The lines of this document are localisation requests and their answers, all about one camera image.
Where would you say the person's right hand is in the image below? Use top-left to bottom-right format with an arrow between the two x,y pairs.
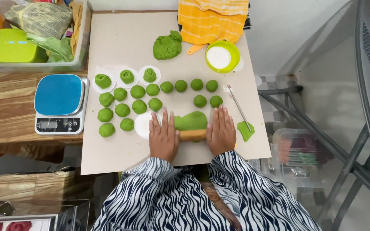
206,106 -> 237,157

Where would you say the person's left hand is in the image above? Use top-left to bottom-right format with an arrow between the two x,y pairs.
149,108 -> 180,163

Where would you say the wooden rolling pin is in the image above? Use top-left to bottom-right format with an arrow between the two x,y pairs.
176,129 -> 209,142

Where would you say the small green dough scrap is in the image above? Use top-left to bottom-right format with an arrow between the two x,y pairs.
237,121 -> 255,142

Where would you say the white paper round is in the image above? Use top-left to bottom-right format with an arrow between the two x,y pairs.
116,68 -> 139,89
92,71 -> 116,94
138,65 -> 161,86
134,112 -> 162,140
233,57 -> 245,72

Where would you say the flattened green dough sheet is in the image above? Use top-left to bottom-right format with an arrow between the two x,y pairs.
173,111 -> 208,131

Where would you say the thin metal stick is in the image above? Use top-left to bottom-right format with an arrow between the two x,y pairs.
227,85 -> 252,132

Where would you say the group of green dough balls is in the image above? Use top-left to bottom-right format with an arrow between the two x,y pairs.
97,78 -> 224,138

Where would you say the rolled green dough spiral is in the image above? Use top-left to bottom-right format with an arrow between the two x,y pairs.
143,68 -> 157,83
94,74 -> 112,89
120,70 -> 135,84

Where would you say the stack of white paper liners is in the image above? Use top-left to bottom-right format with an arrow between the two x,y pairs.
207,46 -> 232,70

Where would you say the clear plastic storage container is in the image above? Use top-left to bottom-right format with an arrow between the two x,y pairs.
260,128 -> 335,188

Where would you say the green plastic bowl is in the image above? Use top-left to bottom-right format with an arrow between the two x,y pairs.
205,40 -> 241,74

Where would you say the orange plastic scraper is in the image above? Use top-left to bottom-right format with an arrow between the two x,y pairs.
186,44 -> 209,55

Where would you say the large green dough lump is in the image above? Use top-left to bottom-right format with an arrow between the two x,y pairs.
153,30 -> 183,60

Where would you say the beige work board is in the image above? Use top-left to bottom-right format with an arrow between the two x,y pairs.
81,12 -> 272,176

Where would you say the yellow striped cloth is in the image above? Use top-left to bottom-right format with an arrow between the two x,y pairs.
178,0 -> 250,45

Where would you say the blue digital kitchen scale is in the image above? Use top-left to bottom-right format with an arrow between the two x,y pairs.
34,74 -> 90,135

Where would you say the grey metal rack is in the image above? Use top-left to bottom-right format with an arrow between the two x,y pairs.
257,0 -> 370,231

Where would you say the shiny metal tray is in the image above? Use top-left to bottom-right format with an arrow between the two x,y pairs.
0,199 -> 91,231

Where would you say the clear plastic bin with supplies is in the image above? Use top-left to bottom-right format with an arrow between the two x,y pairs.
0,0 -> 93,73

